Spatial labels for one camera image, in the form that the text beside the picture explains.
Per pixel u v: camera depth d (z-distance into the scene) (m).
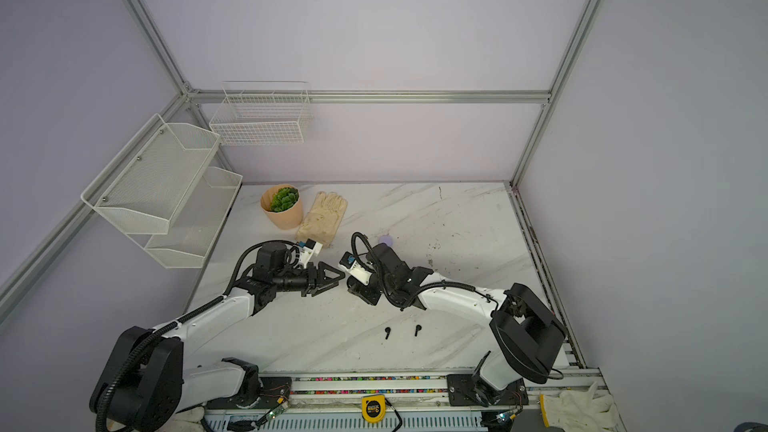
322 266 0.75
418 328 0.84
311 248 0.80
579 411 0.70
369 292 0.73
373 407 0.70
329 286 0.78
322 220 1.08
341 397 0.74
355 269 0.71
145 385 0.41
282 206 1.00
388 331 0.84
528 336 0.43
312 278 0.72
